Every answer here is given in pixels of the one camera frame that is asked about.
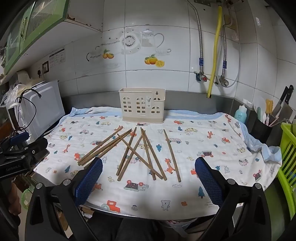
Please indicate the blue connector block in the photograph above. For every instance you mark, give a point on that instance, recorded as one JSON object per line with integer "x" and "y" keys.
{"x": 19, "y": 138}

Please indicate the black utensil pot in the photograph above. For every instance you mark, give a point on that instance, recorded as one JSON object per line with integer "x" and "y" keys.
{"x": 260, "y": 132}

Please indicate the beige plastic utensil holder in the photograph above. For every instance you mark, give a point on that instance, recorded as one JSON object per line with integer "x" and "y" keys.
{"x": 138, "y": 93}

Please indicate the green plastic basin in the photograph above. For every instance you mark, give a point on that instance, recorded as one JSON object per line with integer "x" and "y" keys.
{"x": 26, "y": 198}

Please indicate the metal water valve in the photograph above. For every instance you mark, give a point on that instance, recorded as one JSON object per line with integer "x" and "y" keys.
{"x": 223, "y": 81}

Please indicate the white microwave oven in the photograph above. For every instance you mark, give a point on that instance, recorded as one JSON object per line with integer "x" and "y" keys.
{"x": 46, "y": 104}

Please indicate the white wall label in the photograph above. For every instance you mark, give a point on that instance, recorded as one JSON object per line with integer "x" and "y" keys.
{"x": 57, "y": 57}

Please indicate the pile of wooden chopsticks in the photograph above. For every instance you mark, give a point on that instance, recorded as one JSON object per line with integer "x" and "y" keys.
{"x": 172, "y": 155}

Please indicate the green wall cabinet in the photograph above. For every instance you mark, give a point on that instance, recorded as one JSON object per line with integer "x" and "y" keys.
{"x": 34, "y": 23}

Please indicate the green plastic basket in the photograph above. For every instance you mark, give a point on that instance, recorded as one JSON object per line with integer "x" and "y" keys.
{"x": 288, "y": 162}

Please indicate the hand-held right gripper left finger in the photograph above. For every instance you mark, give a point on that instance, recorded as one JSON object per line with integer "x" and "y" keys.
{"x": 89, "y": 183}

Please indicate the teal soap bottle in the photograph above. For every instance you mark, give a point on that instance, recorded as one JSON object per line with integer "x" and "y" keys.
{"x": 240, "y": 114}

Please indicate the beige rounded object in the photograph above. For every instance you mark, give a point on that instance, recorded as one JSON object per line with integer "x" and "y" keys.
{"x": 23, "y": 76}

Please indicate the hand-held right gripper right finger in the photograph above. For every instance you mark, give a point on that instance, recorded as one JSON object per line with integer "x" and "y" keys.
{"x": 208, "y": 183}

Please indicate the printed cartoon cloth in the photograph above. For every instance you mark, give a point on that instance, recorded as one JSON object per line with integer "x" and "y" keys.
{"x": 185, "y": 150}

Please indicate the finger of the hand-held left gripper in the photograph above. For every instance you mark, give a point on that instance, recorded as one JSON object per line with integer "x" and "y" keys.
{"x": 35, "y": 147}

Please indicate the black wall socket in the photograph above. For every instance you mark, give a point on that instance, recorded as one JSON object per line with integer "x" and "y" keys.
{"x": 45, "y": 66}

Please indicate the white plastic spatula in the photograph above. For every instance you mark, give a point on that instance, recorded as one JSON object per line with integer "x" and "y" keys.
{"x": 259, "y": 102}

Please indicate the clear plastic bag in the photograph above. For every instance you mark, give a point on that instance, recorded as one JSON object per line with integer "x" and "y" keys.
{"x": 13, "y": 90}

